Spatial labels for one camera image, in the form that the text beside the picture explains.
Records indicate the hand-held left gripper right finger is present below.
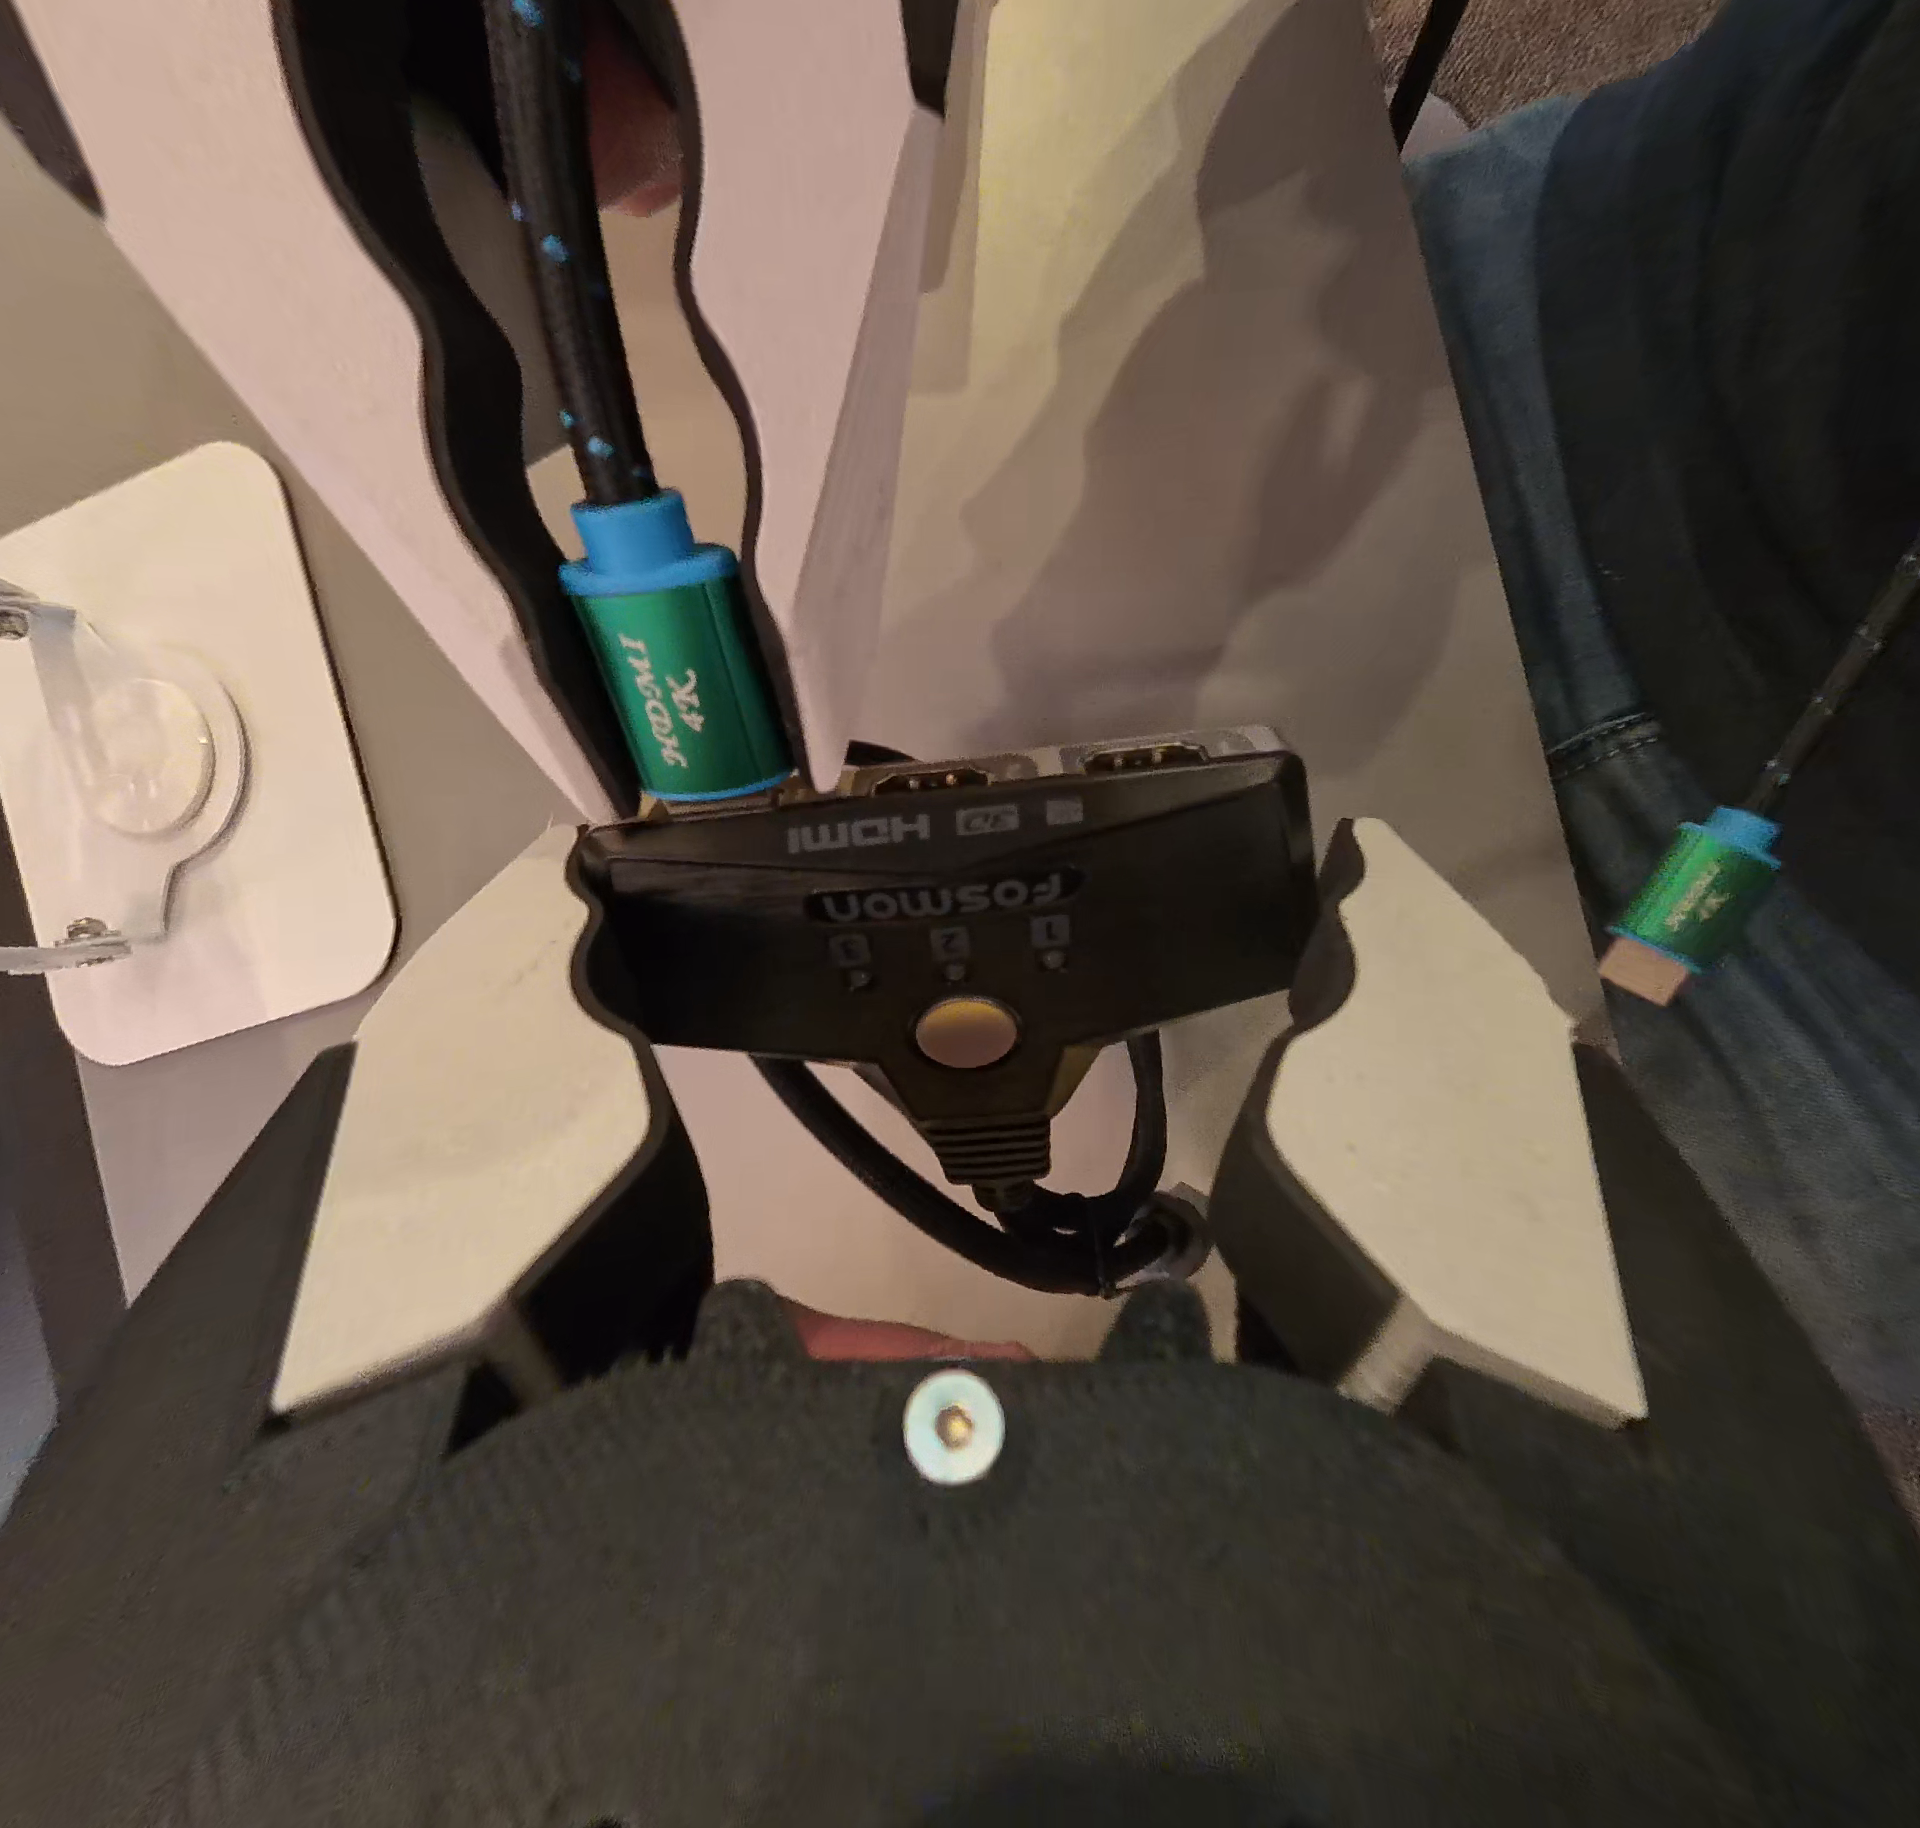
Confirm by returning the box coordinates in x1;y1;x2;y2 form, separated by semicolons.
1214;819;1652;1426

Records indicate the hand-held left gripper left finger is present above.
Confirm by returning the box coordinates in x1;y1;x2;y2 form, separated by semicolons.
270;825;669;1419

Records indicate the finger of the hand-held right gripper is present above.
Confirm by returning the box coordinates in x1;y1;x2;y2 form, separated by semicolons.
0;0;646;810
599;0;961;726

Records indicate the black braided hdmi cable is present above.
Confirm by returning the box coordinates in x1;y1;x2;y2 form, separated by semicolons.
465;0;1920;1006

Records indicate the black hdmi switch box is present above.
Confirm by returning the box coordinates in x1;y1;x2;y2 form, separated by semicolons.
569;725;1322;1296

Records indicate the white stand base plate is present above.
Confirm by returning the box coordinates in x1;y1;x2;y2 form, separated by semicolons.
0;443;398;1068

